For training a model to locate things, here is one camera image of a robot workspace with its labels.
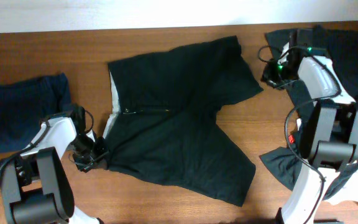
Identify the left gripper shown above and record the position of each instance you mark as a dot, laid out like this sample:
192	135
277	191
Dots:
93	156

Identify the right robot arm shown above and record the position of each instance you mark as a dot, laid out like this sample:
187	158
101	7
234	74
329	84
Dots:
319	70

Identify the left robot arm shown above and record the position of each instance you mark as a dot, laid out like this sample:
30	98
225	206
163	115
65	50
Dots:
34	186

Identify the black shorts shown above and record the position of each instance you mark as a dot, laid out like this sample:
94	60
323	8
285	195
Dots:
166	131

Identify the folded navy blue garment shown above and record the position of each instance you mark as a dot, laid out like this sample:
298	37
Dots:
24	104

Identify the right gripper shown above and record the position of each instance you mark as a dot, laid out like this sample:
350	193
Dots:
272	76

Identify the black t-shirt white lettering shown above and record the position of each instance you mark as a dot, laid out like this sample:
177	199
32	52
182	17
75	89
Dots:
342	46

